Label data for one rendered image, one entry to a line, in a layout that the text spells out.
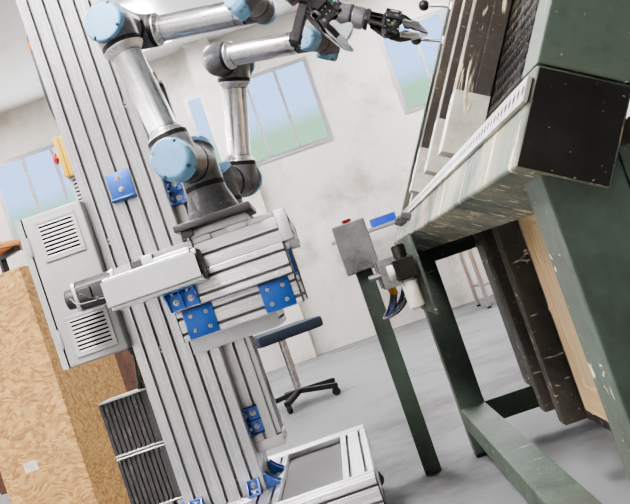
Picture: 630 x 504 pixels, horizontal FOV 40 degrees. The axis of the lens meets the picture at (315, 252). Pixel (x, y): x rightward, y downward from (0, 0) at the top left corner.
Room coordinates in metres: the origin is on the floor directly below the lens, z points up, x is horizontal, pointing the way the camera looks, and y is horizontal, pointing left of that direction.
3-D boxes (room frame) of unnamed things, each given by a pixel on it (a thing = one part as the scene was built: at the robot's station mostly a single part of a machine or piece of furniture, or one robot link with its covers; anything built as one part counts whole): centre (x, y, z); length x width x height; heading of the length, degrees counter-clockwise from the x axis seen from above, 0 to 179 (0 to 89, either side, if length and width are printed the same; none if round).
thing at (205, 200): (2.48, 0.24, 1.09); 0.15 x 0.15 x 0.10
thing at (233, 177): (2.98, 0.23, 1.20); 0.13 x 0.12 x 0.14; 151
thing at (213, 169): (2.47, 0.24, 1.20); 0.13 x 0.12 x 0.14; 166
